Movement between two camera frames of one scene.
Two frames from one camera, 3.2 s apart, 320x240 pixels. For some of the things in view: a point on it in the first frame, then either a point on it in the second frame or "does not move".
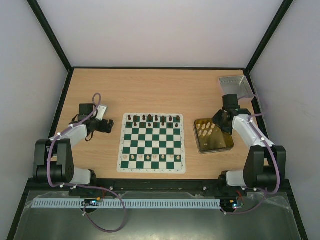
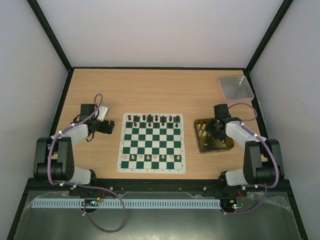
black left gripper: [103, 128] does not move
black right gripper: [219, 120] → [211, 128]
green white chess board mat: [152, 143] does not move
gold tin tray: [210, 138] does not move
